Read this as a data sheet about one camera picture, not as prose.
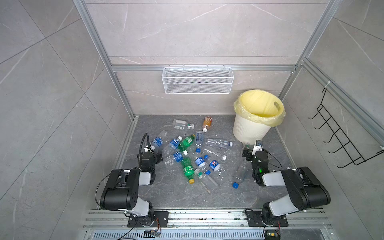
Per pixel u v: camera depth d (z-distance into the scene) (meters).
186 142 0.98
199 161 0.88
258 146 0.78
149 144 0.78
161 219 0.73
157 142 0.98
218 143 0.98
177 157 0.90
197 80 1.01
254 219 0.73
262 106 1.02
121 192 0.44
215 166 0.87
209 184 0.83
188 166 0.86
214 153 0.93
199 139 0.99
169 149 0.97
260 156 0.71
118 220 0.74
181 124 1.11
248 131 0.92
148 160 0.70
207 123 1.09
